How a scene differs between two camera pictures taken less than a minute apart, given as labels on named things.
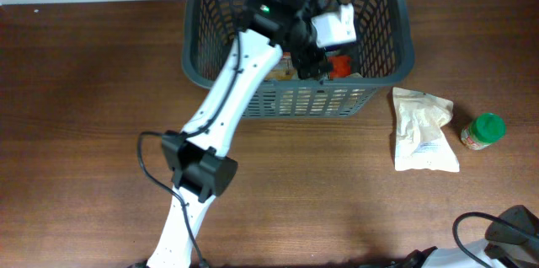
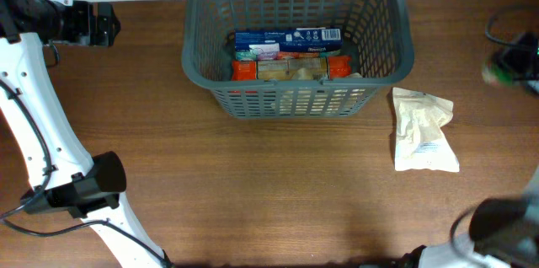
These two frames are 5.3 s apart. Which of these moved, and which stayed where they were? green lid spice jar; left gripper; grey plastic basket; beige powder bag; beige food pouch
Moved: beige powder bag; left gripper; green lid spice jar
Stayed: beige food pouch; grey plastic basket
